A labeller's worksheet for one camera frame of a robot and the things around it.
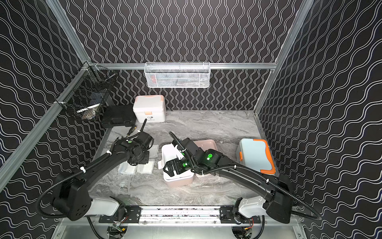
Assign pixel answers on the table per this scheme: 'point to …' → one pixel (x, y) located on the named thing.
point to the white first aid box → (151, 107)
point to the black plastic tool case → (115, 116)
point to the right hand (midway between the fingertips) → (171, 165)
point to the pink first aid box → (209, 145)
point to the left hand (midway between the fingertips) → (142, 157)
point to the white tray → (169, 152)
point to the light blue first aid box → (256, 154)
